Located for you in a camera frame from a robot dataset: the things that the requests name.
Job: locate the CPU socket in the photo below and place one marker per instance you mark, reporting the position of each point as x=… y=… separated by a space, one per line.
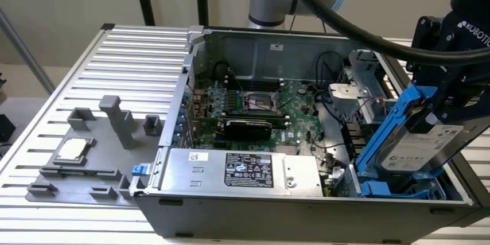
x=256 y=102

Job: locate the silver CPU chip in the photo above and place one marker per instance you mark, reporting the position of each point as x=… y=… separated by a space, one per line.
x=74 y=149

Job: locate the silver power supply unit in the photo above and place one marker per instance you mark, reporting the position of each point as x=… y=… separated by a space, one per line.
x=213 y=170

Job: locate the black graphics card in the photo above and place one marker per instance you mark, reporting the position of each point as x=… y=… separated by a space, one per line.
x=247 y=130

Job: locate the grey parts rack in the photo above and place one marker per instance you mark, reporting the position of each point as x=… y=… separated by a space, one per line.
x=114 y=153

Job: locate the disk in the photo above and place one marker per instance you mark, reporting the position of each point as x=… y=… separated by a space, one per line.
x=416 y=147

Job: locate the black RAM slot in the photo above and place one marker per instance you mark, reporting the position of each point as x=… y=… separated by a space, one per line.
x=252 y=115
x=257 y=84

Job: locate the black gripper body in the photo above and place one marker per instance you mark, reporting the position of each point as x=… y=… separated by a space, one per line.
x=470 y=27

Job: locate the green motherboard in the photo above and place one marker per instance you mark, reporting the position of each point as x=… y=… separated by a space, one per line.
x=297 y=130

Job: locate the grey metal pole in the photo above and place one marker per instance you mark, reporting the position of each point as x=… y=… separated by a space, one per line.
x=26 y=52

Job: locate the black box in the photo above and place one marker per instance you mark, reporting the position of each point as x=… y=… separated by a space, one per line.
x=5 y=128

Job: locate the black PC case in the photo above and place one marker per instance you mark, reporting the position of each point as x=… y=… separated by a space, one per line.
x=267 y=216

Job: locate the metal drive cage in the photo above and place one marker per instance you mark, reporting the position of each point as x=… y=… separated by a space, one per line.
x=363 y=78

